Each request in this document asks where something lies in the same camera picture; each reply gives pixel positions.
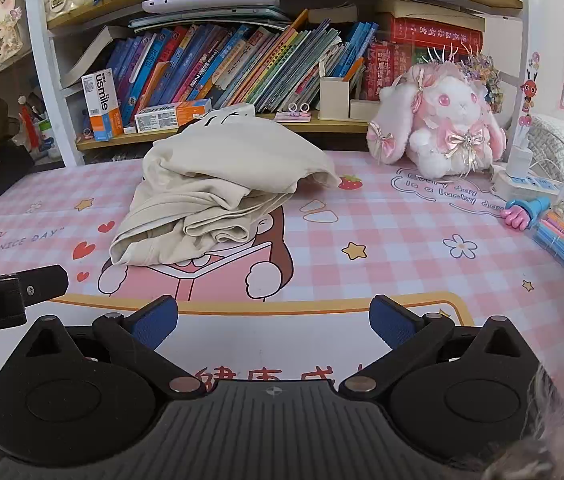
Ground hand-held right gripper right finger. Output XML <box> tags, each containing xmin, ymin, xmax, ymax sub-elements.
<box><xmin>337</xmin><ymin>296</ymin><xmax>529</xmax><ymax>400</ymax></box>

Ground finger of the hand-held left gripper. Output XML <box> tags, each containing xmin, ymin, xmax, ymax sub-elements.
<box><xmin>13</xmin><ymin>264</ymin><xmax>70</xmax><ymax>307</ymax></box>

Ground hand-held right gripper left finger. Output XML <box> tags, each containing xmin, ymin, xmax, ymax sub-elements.
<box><xmin>20</xmin><ymin>296</ymin><xmax>207</xmax><ymax>401</ymax></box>

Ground cream T-shirt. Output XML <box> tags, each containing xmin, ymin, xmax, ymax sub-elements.
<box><xmin>110</xmin><ymin>110</ymin><xmax>343</xmax><ymax>267</ymax></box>

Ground white garment black trim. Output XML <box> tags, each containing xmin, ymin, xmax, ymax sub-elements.
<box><xmin>193</xmin><ymin>103</ymin><xmax>257</xmax><ymax>126</ymax></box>

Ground pink checked table mat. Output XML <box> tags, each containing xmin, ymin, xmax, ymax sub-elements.
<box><xmin>0</xmin><ymin>149</ymin><xmax>564</xmax><ymax>466</ymax></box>

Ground white tub green lid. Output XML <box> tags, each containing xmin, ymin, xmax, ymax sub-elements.
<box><xmin>36</xmin><ymin>119</ymin><xmax>57</xmax><ymax>158</ymax></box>

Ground red orange tassel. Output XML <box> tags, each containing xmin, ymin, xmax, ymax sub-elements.
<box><xmin>18</xmin><ymin>95</ymin><xmax>38</xmax><ymax>151</ymax></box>

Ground pack of pastel pens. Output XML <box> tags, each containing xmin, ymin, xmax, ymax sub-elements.
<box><xmin>532</xmin><ymin>210</ymin><xmax>564</xmax><ymax>270</ymax></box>

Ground tall white orange box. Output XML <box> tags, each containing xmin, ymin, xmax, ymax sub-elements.
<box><xmin>82</xmin><ymin>68</ymin><xmax>125</xmax><ymax>142</ymax></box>

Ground white power strip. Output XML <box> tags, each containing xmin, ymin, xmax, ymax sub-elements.
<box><xmin>492</xmin><ymin>167</ymin><xmax>563</xmax><ymax>206</ymax></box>

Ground grey fluffy sleeve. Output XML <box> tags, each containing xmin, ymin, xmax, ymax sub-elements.
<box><xmin>482</xmin><ymin>365</ymin><xmax>564</xmax><ymax>480</ymax></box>

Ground flat white orange box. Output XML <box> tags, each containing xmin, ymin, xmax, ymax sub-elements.
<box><xmin>134</xmin><ymin>99</ymin><xmax>213</xmax><ymax>134</ymax></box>

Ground white charger plug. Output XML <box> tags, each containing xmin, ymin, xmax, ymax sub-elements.
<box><xmin>506</xmin><ymin>125</ymin><xmax>535</xmax><ymax>177</ymax></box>

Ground small cream box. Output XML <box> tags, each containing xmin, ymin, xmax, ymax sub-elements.
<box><xmin>350</xmin><ymin>99</ymin><xmax>383</xmax><ymax>122</ymax></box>

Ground white pink plush bunny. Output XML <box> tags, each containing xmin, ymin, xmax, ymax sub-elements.
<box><xmin>366</xmin><ymin>62</ymin><xmax>508</xmax><ymax>177</ymax></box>

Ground cream pen holder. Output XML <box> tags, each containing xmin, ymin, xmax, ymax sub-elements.
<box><xmin>320</xmin><ymin>76</ymin><xmax>351</xmax><ymax>122</ymax></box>

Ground row of colourful books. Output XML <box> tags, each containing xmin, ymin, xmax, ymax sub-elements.
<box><xmin>106</xmin><ymin>7</ymin><xmax>380</xmax><ymax>116</ymax></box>

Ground thick red dictionary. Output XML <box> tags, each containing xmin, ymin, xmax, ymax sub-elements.
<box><xmin>389</xmin><ymin>16</ymin><xmax>483</xmax><ymax>56</ymax></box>

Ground white tablet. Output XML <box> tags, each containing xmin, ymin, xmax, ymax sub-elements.
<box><xmin>142</xmin><ymin>0</ymin><xmax>281</xmax><ymax>14</ymax></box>

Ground pink hand toy blue handle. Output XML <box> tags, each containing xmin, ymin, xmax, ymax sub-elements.
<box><xmin>501</xmin><ymin>195</ymin><xmax>553</xmax><ymax>232</ymax></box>

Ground cartoon deer wall sticker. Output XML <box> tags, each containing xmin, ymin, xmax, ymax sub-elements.
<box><xmin>517</xmin><ymin>52</ymin><xmax>543</xmax><ymax>128</ymax></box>

